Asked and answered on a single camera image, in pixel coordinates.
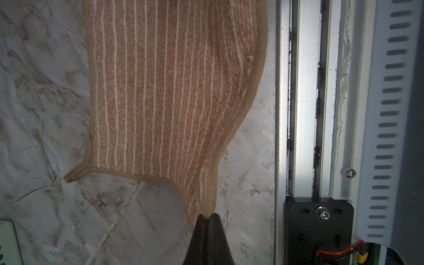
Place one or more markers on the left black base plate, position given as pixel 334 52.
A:
pixel 319 232

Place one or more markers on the mint green plastic basket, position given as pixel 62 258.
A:
pixel 10 252

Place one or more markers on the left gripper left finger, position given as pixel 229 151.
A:
pixel 197 253

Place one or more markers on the striped orange dishcloth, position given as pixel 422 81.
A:
pixel 170 84

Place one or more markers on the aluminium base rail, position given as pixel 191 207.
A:
pixel 323 55

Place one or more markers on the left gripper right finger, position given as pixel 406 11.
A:
pixel 218 248

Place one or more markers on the white perforated cable duct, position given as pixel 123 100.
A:
pixel 395 33

